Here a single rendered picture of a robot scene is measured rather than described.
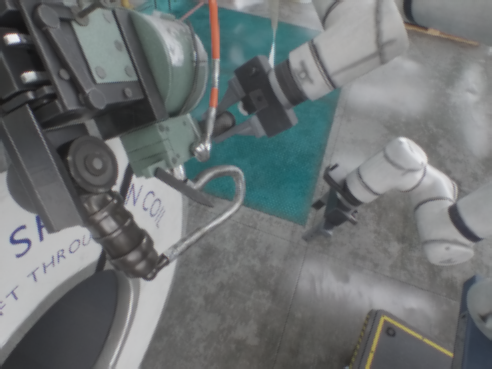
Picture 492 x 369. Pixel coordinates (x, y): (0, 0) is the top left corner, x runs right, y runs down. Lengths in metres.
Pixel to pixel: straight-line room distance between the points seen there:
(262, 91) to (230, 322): 1.31
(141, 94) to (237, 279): 1.46
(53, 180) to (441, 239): 0.67
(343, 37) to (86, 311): 1.01
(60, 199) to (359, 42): 0.42
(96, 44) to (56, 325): 0.98
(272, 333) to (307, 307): 0.23
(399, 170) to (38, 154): 0.65
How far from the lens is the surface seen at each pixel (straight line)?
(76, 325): 1.17
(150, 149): 0.42
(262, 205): 2.02
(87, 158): 0.34
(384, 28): 0.51
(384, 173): 0.76
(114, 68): 0.37
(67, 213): 0.33
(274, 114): 0.55
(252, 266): 1.80
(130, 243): 0.43
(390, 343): 1.50
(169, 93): 0.40
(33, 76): 0.32
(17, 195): 0.39
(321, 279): 1.85
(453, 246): 0.74
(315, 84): 0.52
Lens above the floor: 1.61
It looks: 49 degrees down
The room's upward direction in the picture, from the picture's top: 8 degrees clockwise
